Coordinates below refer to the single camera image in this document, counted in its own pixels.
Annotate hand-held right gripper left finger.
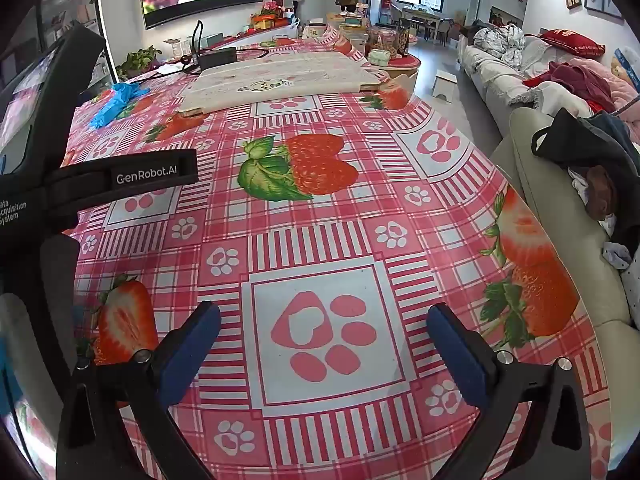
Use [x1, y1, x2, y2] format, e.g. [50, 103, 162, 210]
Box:
[56, 301, 222, 480]

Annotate pink blanket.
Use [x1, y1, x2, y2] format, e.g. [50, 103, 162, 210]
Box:
[565, 57, 640, 141]

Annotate dark red garment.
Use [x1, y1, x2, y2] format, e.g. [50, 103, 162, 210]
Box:
[522, 60, 618, 113]

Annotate white folded play mat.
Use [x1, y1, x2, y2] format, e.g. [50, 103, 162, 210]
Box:
[177, 51, 391, 113]

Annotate brown garment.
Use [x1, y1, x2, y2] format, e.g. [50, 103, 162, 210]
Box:
[585, 165, 618, 221]

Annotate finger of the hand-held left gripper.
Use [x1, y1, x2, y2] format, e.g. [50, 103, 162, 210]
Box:
[0, 22, 108, 176]

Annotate orange gift box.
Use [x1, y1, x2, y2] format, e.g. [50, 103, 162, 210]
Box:
[250, 14, 291, 31]

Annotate green potted plant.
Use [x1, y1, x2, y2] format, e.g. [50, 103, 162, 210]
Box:
[116, 46, 163, 81]

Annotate grey white quilt pile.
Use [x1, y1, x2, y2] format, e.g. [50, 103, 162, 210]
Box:
[472, 24, 526, 68]

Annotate dining table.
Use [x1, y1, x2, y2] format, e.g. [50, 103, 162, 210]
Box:
[400, 7, 443, 38]

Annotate white step stool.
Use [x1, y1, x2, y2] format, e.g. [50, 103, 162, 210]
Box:
[432, 71, 458, 101]

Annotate black power adapter with cable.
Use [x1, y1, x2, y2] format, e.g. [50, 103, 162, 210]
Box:
[180, 20, 206, 78]

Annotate blue disposable glove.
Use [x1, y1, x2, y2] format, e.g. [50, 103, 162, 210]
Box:
[89, 82, 151, 130]

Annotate strawberry print checked tablecloth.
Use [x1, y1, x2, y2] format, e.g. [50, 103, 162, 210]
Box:
[20, 25, 626, 480]

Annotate white dotted cloth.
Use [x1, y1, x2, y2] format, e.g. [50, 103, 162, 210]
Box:
[602, 242, 640, 311]

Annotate clear plastic jar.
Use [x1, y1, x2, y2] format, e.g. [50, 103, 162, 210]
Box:
[370, 26, 399, 55]

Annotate red pillow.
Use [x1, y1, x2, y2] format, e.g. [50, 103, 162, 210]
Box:
[537, 29, 606, 58]

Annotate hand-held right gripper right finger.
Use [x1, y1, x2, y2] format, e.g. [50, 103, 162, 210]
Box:
[426, 302, 592, 480]

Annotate glass door cabinet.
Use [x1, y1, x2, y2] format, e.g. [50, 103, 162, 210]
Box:
[10, 0, 108, 81]

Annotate black garment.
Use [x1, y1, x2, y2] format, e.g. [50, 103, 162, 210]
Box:
[531, 107, 640, 256]

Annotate black power box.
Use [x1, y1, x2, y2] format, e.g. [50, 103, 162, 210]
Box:
[197, 47, 238, 68]

